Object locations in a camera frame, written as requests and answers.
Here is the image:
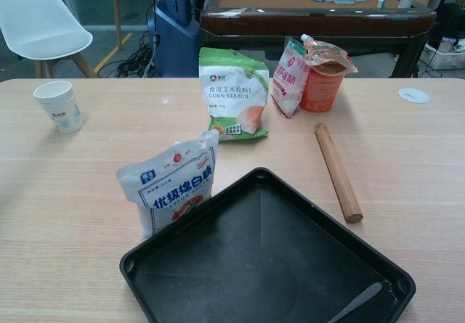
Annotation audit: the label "blue robot stand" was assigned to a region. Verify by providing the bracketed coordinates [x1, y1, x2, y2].
[147, 0, 201, 78]

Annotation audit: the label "black baking tray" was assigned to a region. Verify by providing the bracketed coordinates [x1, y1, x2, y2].
[119, 167, 416, 323]

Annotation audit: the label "wooden post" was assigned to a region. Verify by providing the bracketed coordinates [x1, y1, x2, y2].
[110, 0, 124, 51]

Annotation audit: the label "green white corn starch bag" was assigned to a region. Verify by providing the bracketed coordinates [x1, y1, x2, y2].
[198, 46, 270, 143]

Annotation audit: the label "dark brown mahjong table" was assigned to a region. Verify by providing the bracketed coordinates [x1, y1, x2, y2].
[199, 0, 437, 78]

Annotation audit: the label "pink white powder packet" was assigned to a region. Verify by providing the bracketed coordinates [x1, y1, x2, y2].
[271, 36, 310, 120]

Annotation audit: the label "white round cable grommet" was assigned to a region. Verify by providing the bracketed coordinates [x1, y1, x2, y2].
[397, 87, 432, 104]

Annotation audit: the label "white storage box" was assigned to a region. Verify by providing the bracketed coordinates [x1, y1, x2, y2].
[421, 36, 465, 70]

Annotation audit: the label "brown sauce spout pouch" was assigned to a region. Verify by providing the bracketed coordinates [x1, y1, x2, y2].
[299, 33, 358, 75]

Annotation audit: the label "stack of white paper cups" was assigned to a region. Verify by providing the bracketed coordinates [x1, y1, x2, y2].
[33, 80, 84, 134]

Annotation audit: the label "black floor cables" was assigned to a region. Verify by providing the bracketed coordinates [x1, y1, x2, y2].
[116, 39, 161, 79]

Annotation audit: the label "white sugar bag blue print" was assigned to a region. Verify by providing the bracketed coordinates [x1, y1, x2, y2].
[116, 130, 220, 240]

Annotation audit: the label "wooden rolling pin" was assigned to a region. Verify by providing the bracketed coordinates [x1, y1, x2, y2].
[314, 122, 363, 224]

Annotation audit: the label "white plastic chair wooden legs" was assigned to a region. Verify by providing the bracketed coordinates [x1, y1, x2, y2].
[0, 0, 99, 79]

